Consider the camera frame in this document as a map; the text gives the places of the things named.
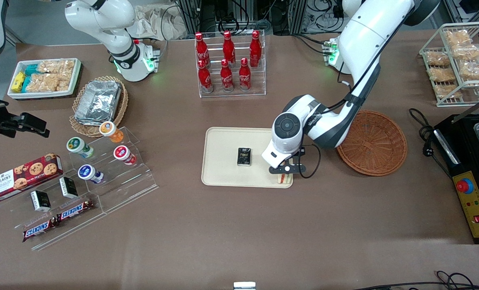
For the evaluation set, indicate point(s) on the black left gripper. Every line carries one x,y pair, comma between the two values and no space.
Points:
296,157

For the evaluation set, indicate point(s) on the triangular white sandwich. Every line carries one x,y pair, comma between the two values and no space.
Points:
285,179

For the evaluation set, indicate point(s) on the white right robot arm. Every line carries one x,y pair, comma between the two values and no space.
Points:
102,24

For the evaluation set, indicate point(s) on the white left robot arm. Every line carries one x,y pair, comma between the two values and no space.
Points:
364,36

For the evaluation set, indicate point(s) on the beige rectangular tray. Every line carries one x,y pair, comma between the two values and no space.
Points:
223,161

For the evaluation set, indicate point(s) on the brown round wicker basket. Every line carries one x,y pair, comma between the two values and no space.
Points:
376,145

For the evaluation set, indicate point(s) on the light oval wicker basket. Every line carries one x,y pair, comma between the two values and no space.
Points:
122,104

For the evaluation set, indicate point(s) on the teal snack packet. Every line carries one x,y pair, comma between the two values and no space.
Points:
26,83
31,69

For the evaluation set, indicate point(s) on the yellow snack packet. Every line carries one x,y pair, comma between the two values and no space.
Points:
18,81

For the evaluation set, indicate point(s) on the clear rice cracker packet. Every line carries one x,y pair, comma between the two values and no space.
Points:
48,82
56,67

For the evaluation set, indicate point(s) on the small black snack box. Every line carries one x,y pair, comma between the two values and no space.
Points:
244,157

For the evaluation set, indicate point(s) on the red Walkers cookie box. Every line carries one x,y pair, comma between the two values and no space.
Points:
22,177

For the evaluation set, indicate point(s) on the green lid yogurt cup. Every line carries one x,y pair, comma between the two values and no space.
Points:
78,146

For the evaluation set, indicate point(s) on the white rectangular snack bin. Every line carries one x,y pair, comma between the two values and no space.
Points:
76,76

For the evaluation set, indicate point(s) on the small black white box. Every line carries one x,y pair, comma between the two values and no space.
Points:
40,200
68,187

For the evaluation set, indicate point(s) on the stack of foil trays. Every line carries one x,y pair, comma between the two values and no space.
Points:
98,100

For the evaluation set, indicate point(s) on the blue lid yogurt cup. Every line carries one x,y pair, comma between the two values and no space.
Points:
89,173

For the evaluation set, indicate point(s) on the orange lid yogurt cup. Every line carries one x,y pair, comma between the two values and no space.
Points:
110,131

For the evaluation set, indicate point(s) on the clear acrylic bottle rack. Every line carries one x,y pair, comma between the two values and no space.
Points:
257,80

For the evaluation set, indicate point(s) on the Snickers chocolate bar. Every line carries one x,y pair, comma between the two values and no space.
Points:
40,229
74,210

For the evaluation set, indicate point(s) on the red lid yogurt cup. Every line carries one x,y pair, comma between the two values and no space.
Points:
123,155

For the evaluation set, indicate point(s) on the red cola bottle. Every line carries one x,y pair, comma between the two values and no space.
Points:
255,48
205,78
201,48
244,76
228,46
226,78

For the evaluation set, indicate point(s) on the clear acrylic stepped stand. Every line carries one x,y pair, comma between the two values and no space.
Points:
131,185

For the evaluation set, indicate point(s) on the small white block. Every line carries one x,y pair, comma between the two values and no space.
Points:
244,286

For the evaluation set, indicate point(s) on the beige crumpled cloth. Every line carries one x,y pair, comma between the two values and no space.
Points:
155,22

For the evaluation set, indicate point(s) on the black machine base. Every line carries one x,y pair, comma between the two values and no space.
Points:
465,161

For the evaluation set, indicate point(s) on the red emergency stop button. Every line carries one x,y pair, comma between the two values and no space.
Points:
464,186

